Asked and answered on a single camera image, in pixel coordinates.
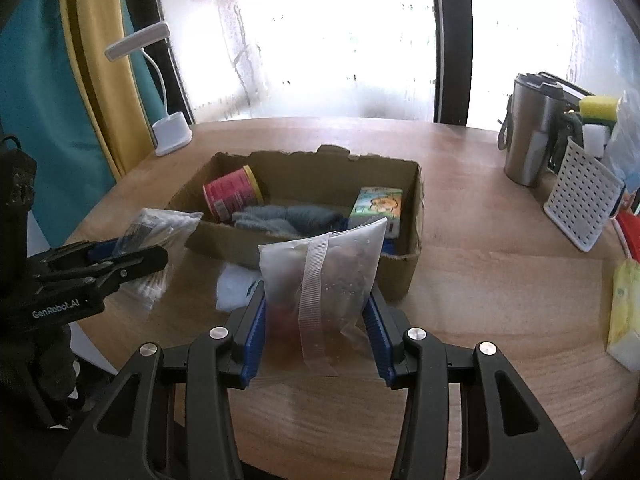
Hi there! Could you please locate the yellow lid red can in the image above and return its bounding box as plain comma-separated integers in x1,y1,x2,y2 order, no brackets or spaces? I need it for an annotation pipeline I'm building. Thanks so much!
202,165,264,223

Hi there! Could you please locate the translucent zip pouch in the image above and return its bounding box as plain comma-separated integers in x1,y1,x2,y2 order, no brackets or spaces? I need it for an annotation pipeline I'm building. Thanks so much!
259,218,387,382

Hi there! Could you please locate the cartoon tissue pack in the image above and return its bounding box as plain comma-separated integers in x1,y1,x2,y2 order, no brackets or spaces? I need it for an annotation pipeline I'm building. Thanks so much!
347,186,402,240

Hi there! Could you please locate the white desk lamp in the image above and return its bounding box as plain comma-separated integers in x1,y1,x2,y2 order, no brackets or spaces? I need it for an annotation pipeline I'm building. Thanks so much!
103,20,194,157

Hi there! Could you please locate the yellow tissue pack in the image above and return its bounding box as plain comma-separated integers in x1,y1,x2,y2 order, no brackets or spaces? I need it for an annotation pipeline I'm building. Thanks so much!
606,259,640,372

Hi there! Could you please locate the teal curtain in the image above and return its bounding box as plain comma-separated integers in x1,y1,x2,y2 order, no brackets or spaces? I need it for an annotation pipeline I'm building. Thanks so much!
0,0,122,256

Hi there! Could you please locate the blue tissue pack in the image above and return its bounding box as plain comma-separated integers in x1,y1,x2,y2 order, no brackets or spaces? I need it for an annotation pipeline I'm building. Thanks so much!
382,238,396,255

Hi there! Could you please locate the grey towel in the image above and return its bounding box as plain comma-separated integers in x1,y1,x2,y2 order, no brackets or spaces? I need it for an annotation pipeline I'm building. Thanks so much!
232,205,347,238

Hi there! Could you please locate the yellow curtain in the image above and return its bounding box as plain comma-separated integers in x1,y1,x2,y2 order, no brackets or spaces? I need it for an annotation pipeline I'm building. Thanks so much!
58,0,152,179

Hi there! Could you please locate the red small box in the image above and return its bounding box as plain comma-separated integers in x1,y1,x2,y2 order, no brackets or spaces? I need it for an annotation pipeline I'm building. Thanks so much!
613,210,640,262

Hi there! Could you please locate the brown cardboard box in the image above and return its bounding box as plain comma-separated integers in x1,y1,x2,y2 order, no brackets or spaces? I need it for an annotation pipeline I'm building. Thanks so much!
168,145,424,301

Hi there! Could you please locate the white perforated basket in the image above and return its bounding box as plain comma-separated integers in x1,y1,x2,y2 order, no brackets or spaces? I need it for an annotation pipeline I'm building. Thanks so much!
544,140,625,252

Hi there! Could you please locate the white plastic bag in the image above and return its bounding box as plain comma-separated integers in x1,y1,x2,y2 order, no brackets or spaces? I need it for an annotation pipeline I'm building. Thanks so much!
602,89,640,194

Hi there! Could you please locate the stainless steel tumbler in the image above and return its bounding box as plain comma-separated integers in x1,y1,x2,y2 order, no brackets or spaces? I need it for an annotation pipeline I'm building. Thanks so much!
497,73,564,188

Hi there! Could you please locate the yellow green sponge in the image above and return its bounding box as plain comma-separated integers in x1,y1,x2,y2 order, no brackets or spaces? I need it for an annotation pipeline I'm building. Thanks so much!
579,96,620,128

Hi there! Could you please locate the black window frame post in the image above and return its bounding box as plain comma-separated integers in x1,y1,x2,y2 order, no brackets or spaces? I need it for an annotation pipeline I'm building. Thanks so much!
434,0,473,126

